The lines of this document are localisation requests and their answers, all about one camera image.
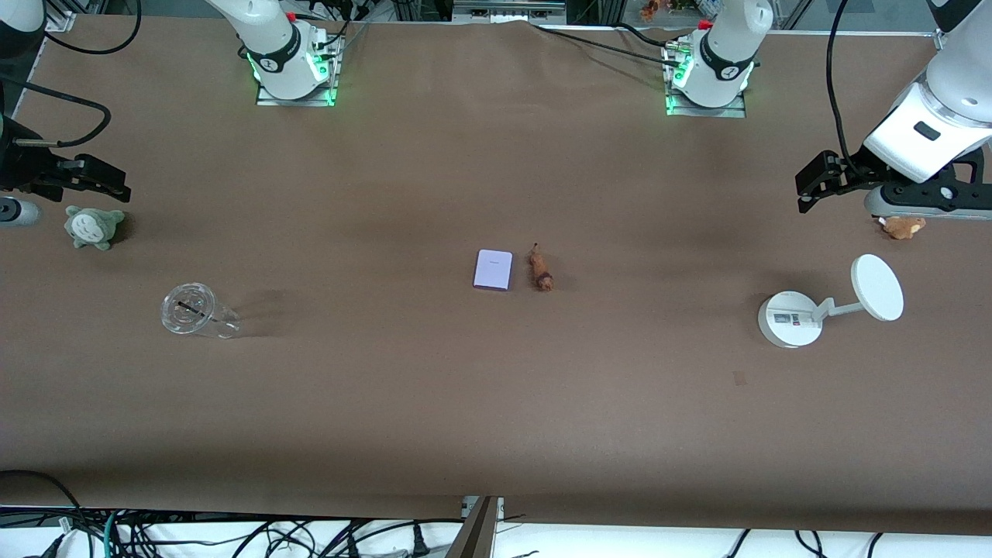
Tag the small brown plush toy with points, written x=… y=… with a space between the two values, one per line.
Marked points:
x=903 y=228

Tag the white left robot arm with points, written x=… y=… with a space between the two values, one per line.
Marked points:
x=725 y=77

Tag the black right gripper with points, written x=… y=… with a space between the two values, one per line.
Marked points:
x=22 y=164

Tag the black power plug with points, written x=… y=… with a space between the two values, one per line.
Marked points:
x=420 y=542

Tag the silver aluminium frame rail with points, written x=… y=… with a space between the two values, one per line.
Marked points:
x=508 y=9

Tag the clear plastic cup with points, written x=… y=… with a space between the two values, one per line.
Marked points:
x=190 y=310

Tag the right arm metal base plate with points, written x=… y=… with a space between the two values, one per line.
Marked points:
x=267 y=99

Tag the white round phone stand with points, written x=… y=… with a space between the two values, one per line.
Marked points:
x=790 y=319

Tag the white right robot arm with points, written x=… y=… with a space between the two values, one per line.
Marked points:
x=279 y=70

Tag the brown wooden beam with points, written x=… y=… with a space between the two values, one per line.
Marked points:
x=473 y=535

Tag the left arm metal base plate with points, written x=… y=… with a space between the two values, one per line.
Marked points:
x=736 y=111

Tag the small orange background toy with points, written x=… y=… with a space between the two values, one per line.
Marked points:
x=651 y=9

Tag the brown table cover sheet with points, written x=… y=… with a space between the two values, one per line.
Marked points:
x=496 y=418

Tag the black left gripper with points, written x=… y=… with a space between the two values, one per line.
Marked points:
x=862 y=170

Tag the brown lion statue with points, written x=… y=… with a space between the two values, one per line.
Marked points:
x=540 y=271

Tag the small purple box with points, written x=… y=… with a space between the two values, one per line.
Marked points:
x=493 y=270

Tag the grey green plush toy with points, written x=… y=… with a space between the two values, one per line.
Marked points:
x=93 y=227

